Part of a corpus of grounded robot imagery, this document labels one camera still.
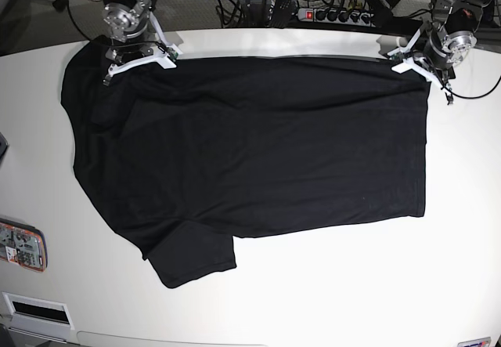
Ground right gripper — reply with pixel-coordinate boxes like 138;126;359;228
103;13;182;87

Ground white table cable grommet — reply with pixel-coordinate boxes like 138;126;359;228
2;292;74;330

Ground white power strip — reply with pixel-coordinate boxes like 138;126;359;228
296;8;374;27

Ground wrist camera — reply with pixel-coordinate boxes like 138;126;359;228
165;47;180;63
387;51;405;64

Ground black T-shirt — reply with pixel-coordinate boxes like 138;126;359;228
61;44;430;289

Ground black office chair caster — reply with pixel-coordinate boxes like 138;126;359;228
52;0;68;13

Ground orange clear parts case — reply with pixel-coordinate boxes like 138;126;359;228
1;218;48;273

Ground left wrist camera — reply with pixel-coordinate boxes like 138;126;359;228
387;51;405;64

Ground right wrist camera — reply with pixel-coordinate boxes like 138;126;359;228
165;47;180;63

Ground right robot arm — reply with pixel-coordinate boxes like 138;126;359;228
67;0;182;86

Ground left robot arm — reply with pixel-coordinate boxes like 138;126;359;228
386;0;497;105

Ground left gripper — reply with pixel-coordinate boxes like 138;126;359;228
392;25;456;106

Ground red white box corner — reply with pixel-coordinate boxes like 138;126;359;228
457;337;492;347

